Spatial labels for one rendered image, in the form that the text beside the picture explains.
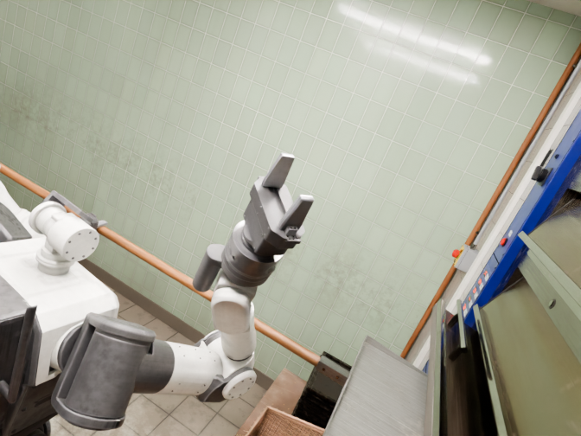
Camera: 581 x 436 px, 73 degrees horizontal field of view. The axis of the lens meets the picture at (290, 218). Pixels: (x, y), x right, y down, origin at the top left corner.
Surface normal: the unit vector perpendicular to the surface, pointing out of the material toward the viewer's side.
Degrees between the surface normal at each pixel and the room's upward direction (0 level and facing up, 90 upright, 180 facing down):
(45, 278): 1
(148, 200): 90
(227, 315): 113
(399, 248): 90
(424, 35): 90
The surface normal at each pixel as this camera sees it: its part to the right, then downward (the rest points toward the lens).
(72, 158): -0.36, 0.16
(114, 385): 0.56, -0.08
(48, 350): 0.84, 0.35
